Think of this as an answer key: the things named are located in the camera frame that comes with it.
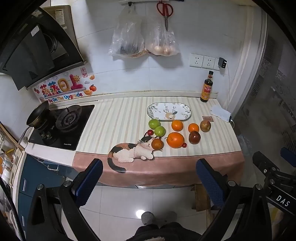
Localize wooden stool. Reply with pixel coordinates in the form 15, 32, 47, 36
191, 183, 222, 212

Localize dark red apple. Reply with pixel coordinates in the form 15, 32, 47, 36
188, 131, 201, 144

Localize white wall outlet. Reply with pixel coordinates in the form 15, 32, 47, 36
190, 53, 204, 68
202, 56, 216, 69

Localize medium orange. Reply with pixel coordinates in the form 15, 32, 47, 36
171, 120, 184, 131

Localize colourful wall sticker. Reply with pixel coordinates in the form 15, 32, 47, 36
33, 67, 96, 103

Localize black range hood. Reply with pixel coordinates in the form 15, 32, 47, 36
0, 7, 88, 91

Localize grey slipper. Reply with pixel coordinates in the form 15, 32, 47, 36
141, 211, 156, 226

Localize patterned glass door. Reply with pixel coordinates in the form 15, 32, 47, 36
238, 14, 296, 160

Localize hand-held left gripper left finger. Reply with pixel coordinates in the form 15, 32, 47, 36
26, 158, 104, 241

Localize large orange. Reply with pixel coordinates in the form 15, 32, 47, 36
166, 132, 185, 149

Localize person's dark trouser legs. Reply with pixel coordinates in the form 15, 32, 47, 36
129, 222, 204, 241

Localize red-handled scissors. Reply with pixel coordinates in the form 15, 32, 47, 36
156, 1, 174, 32

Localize black frying pan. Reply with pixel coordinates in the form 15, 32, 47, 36
18, 101, 51, 144

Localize white cloth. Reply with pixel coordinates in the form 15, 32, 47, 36
210, 103, 232, 122

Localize brown-orange apple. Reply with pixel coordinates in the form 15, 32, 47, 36
151, 138, 164, 151

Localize clear plastic bag with eggs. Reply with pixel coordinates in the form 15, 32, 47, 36
143, 16, 180, 56

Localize brownish pear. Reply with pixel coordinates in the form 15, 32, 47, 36
200, 120, 211, 133

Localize clear plastic bag dark contents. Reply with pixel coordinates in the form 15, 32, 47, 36
109, 6, 145, 57

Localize wall hook rail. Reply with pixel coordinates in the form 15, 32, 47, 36
119, 0, 171, 5

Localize dark sauce bottle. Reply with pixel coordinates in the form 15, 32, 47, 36
200, 71, 214, 103

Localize black gas stove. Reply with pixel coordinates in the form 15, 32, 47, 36
28, 104, 95, 151

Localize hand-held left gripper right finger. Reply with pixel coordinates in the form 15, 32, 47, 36
196, 158, 272, 241

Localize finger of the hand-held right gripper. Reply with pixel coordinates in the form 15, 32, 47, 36
280, 147, 296, 168
252, 151, 280, 179

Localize blue kitchen cabinet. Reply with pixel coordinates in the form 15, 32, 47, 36
17, 154, 78, 232

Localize floral oval ceramic plate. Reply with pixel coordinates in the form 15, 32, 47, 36
147, 102, 192, 121

